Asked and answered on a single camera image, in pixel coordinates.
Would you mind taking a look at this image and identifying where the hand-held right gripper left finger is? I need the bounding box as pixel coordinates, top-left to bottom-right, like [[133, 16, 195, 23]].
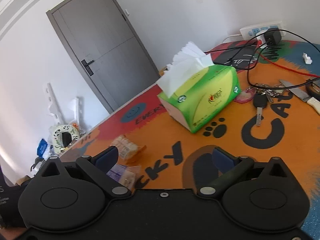
[[37, 145, 132, 198]]

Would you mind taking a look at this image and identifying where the short white plastic bracket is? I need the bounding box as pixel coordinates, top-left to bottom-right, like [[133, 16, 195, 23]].
[[65, 97, 83, 126]]

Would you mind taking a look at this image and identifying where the green tissue box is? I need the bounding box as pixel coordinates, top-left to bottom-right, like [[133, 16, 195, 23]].
[[156, 41, 242, 134]]

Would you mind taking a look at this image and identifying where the cartoon printed table mat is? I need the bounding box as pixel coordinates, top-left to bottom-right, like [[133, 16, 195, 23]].
[[59, 39, 320, 230]]

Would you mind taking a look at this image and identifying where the purple label snack packet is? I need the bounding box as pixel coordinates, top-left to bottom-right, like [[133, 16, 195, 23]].
[[106, 164, 142, 188]]

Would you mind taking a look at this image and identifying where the black box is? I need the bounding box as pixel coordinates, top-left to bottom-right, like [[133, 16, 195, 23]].
[[0, 167, 28, 228]]

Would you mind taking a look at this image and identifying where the pink keychain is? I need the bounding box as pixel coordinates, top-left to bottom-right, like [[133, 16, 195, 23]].
[[234, 86, 255, 104]]

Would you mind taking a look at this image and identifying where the black door handle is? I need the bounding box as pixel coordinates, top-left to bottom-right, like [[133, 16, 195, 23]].
[[80, 59, 95, 76]]

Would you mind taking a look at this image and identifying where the white handled knife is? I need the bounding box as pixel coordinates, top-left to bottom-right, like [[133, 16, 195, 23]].
[[279, 79, 320, 114]]

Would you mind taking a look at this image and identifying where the dark round object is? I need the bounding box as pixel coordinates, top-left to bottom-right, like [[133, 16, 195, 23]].
[[305, 79, 320, 97]]

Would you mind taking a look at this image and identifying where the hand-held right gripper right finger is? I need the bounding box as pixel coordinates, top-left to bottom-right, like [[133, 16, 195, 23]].
[[197, 147, 294, 197]]

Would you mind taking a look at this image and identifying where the tan cracker packet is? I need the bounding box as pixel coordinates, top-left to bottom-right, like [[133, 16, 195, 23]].
[[111, 135, 147, 160]]

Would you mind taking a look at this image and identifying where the bunch of keys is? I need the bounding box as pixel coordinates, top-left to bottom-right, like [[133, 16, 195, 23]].
[[250, 82, 293, 127]]

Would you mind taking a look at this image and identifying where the white cable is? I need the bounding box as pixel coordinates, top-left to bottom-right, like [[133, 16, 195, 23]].
[[222, 33, 242, 43]]

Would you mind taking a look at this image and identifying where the blue plastic bag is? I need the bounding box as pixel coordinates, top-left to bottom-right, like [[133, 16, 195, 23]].
[[36, 138, 49, 159]]

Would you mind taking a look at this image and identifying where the black power adapter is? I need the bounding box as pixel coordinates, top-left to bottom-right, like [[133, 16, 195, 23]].
[[265, 29, 282, 46]]

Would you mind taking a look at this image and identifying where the grey door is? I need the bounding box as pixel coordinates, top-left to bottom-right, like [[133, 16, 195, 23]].
[[46, 0, 160, 115]]

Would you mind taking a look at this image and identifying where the tall white plastic bracket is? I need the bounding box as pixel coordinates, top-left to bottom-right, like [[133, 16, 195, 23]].
[[43, 82, 63, 125]]

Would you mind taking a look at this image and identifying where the black cable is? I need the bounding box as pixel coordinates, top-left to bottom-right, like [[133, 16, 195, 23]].
[[204, 29, 320, 90]]

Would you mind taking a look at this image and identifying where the panda print ring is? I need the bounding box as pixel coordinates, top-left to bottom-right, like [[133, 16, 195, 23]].
[[51, 124, 80, 155]]

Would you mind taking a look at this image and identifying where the red cable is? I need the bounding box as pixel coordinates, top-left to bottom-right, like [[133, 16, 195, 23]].
[[257, 46, 320, 78]]

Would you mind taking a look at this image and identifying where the white power strip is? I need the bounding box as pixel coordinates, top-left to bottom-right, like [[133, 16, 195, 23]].
[[239, 21, 287, 40]]

